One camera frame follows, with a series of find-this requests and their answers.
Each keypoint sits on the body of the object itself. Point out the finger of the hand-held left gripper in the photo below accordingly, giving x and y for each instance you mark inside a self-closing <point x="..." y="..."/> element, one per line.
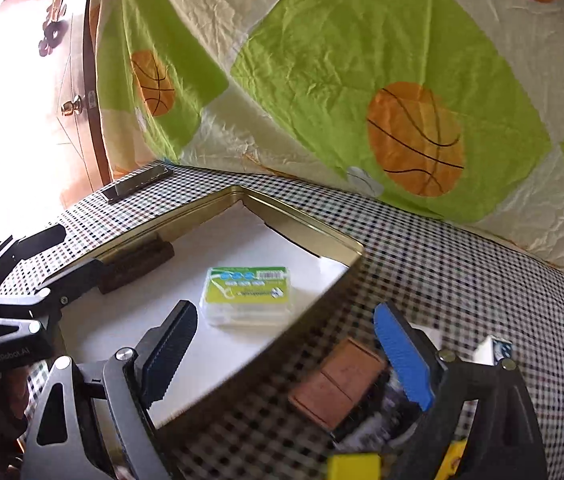
<point x="74" y="280"/>
<point x="37" y="242"/>

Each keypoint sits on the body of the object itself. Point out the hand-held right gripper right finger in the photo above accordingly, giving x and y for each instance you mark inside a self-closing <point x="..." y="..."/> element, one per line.
<point x="401" y="355"/>

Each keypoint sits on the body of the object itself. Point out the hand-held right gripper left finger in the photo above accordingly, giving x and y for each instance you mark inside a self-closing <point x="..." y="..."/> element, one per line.
<point x="172" y="345"/>

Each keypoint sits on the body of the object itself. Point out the dark brown wooden block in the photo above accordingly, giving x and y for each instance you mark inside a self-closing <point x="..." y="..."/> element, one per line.
<point x="137" y="265"/>

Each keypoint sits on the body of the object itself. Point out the copper brown rectangular box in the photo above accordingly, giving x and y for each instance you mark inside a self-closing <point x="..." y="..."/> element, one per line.
<point x="337" y="385"/>

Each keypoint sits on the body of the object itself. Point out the gold metal tin tray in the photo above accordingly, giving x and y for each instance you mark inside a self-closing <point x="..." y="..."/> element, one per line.
<point x="302" y="230"/>

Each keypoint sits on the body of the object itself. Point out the white paper liner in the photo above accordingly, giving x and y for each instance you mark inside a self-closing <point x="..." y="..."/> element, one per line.
<point x="127" y="320"/>

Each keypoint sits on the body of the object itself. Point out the black printed packet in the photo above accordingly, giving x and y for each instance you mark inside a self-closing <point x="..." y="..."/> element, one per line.
<point x="386" y="415"/>

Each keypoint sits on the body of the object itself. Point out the clear plastic box green label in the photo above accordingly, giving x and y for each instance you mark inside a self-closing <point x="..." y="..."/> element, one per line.
<point x="247" y="295"/>

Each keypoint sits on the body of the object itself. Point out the white cube moon print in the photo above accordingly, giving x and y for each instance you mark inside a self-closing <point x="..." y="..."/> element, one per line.
<point x="494" y="352"/>

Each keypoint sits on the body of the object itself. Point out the checkered bed sheet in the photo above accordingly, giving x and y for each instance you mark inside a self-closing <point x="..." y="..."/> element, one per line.
<point x="461" y="280"/>

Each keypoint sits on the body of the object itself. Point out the wooden door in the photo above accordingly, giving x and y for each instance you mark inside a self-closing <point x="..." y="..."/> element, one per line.
<point x="37" y="135"/>

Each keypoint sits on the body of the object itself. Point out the black phone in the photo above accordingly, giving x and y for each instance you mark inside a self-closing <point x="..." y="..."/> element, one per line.
<point x="137" y="183"/>

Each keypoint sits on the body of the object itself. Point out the yellow packet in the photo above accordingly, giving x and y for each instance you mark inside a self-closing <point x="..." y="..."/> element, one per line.
<point x="451" y="460"/>

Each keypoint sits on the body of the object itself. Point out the yellow block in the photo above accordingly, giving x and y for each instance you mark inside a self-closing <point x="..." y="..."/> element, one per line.
<point x="354" y="466"/>

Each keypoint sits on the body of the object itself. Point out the brass door knob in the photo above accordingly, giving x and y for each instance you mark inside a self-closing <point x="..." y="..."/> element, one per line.
<point x="72" y="106"/>

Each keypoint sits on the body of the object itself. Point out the basketball print quilt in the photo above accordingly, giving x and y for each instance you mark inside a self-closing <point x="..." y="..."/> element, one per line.
<point x="312" y="85"/>

